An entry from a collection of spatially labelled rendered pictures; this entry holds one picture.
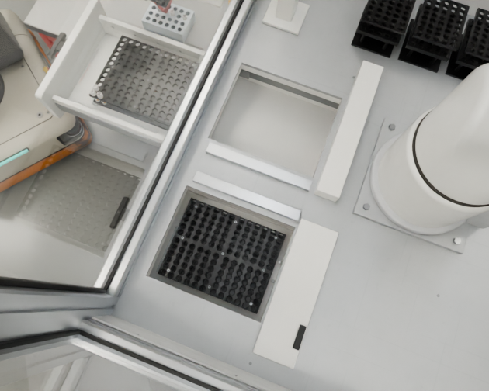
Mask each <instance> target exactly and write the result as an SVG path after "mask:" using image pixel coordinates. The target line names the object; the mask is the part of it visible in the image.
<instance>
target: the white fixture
mask: <svg viewBox="0 0 489 391"><path fill-rule="evenodd" d="M309 8H310V6H309V5H307V4H304V3H302V2H299V0H272V1H271V2H270V4H269V7H268V9H267V11H266V13H265V16H264V18H263V20H262V23H264V24H266V25H269V26H272V27H275V28H277V29H281V30H284V31H287V32H289V33H292V34H295V35H298V33H299V31H300V28H301V26H302V24H303V21H304V19H305V17H306V14H307V12H308V9H309Z"/></svg>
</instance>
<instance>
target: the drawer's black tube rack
mask: <svg viewBox="0 0 489 391"><path fill-rule="evenodd" d="M200 203H202V204H204V205H202V204H200ZM208 206H211V205H209V204H206V203H204V202H200V201H198V204H197V206H195V207H196V208H195V211H194V213H193V215H192V218H191V220H190V221H189V225H188V226H187V229H186V231H185V233H184V236H183V237H181V238H182V241H181V243H180V245H179V248H178V250H177V251H176V254H175V257H174V259H173V261H172V263H171V266H170V268H169V269H168V270H167V271H168V273H167V275H166V276H165V277H167V278H169V279H172V280H175V281H177V282H180V283H182V284H184V285H187V286H189V287H192V288H194V289H197V290H199V291H201V292H204V293H206V294H209V295H211V296H214V297H217V298H218V299H222V300H223V301H226V302H228V303H231V304H234V305H235V306H239V307H241V308H243V309H245V310H248V311H251V312H253V313H256V314H257V312H258V309H259V307H260V305H261V302H262V298H263V296H264V294H265V291H266V288H267V285H268V284H269V280H270V277H271V275H272V271H273V269H274V267H275V264H276V261H277V258H278V256H279V253H280V250H281V247H282V245H283V241H284V240H285V237H286V234H283V233H280V232H279V231H276V230H273V229H270V228H268V227H265V226H263V225H261V224H258V223H255V222H252V221H250V220H247V219H245V218H242V217H240V216H237V215H234V214H233V213H229V212H227V211H224V210H222V209H219V208H217V207H214V206H211V208H210V207H208ZM216 209H218V210H219V211H217V210H216ZM224 212H225V213H224ZM226 213H227V214H226ZM231 215H233V216H234V217H233V216H231ZM241 219H243V220H241ZM249 222H251V223H252V224H251V223H249ZM256 225H259V227H258V226H256ZM263 228H266V229H267V230H266V229H263ZM272 231H275V233H273V232H272ZM280 234H282V235H283V236H282V235H280Z"/></svg>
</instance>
